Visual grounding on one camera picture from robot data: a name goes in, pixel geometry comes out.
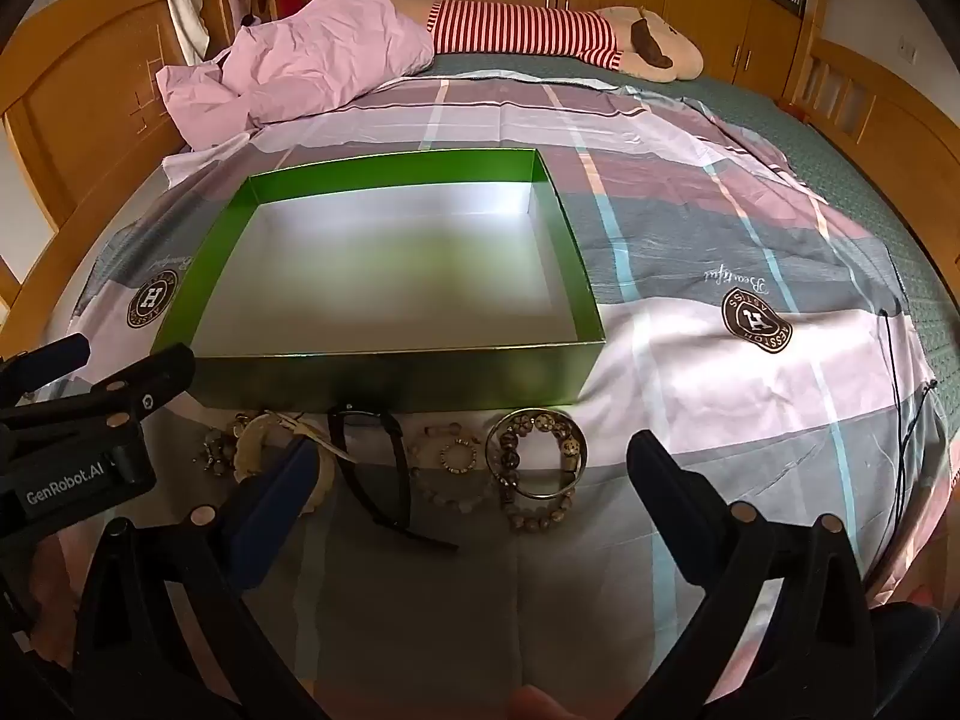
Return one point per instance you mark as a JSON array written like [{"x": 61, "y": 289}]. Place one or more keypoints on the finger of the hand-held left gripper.
[
  {"x": 150, "y": 382},
  {"x": 45, "y": 367}
]

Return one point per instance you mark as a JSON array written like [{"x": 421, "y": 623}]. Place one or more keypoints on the person's dark blue clothing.
[{"x": 900, "y": 652}]

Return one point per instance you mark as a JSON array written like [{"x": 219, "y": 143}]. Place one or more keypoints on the plaid bed sheet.
[{"x": 712, "y": 390}]

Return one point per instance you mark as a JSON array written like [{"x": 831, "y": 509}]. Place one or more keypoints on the green cardboard box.
[{"x": 397, "y": 277}]

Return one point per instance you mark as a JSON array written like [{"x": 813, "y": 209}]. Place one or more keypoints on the wooden bed headboard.
[{"x": 82, "y": 112}]

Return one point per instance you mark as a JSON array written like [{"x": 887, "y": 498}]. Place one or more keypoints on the person's right hand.
[{"x": 536, "y": 705}]

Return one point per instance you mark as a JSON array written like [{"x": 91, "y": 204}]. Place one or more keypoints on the pink quilt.
[{"x": 322, "y": 52}]

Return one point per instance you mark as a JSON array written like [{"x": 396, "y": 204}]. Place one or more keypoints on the striped plush dog toy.
[{"x": 525, "y": 26}]

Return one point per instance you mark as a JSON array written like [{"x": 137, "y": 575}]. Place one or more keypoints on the silver bangle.
[{"x": 574, "y": 457}]

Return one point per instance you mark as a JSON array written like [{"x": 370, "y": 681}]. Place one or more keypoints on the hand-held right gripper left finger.
[{"x": 274, "y": 510}]

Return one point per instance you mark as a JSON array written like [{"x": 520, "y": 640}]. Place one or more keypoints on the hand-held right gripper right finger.
[{"x": 660, "y": 480}]

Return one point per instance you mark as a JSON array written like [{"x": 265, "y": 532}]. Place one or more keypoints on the cream bangle with tag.
[{"x": 247, "y": 465}]

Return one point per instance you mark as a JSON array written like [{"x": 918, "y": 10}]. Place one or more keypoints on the wooden bed footboard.
[{"x": 885, "y": 120}]

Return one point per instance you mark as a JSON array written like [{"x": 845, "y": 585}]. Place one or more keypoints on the white garment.
[{"x": 184, "y": 0}]

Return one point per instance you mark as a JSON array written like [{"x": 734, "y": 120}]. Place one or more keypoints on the white wall socket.
[{"x": 907, "y": 49}]

